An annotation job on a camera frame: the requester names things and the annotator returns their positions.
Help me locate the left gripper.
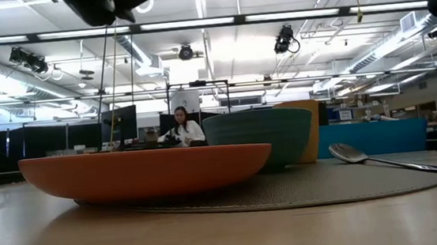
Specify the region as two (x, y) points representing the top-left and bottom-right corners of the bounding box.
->
(57, 0), (181, 30)

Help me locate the orange plate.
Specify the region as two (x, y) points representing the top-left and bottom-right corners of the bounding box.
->
(17, 137), (276, 213)

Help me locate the yellow-orange cup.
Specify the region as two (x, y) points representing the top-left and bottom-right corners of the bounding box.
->
(273, 98), (325, 167)

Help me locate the silver metal spoon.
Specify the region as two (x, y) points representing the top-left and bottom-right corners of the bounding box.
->
(327, 134), (437, 184)

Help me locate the black ceiling spotlight cluster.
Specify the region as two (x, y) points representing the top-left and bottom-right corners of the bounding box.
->
(7, 44), (50, 77)

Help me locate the black round ceiling fixture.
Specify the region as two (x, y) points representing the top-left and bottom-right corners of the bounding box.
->
(177, 42), (195, 62)

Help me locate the black computer monitor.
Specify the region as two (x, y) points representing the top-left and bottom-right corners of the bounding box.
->
(99, 104), (141, 153)

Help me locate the white cylindrical tank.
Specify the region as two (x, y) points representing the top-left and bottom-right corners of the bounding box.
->
(168, 88), (202, 115)

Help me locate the black overhead light bar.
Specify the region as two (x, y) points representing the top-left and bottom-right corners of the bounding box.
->
(0, 0), (430, 47)

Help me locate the person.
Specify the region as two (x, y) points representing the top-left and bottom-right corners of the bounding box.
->
(155, 104), (208, 151)

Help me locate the teal ribbed bowl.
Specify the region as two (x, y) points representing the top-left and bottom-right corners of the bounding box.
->
(200, 104), (318, 179)

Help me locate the blue and white sign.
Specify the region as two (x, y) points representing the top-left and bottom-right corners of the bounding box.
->
(338, 108), (354, 123)

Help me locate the grey round placemat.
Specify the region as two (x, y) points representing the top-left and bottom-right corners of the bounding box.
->
(72, 149), (437, 228)

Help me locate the ceiling air vent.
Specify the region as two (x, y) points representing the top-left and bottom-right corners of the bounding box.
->
(398, 10), (418, 34)

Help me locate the blue plastic bin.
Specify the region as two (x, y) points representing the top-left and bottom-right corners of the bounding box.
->
(315, 115), (431, 160)

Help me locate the white hanging ring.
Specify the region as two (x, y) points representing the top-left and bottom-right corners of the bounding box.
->
(134, 0), (156, 16)

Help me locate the black metal frame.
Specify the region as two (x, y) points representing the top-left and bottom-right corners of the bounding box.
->
(165, 77), (232, 119)

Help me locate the black overhead camera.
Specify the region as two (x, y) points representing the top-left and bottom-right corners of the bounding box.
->
(271, 23), (301, 56)

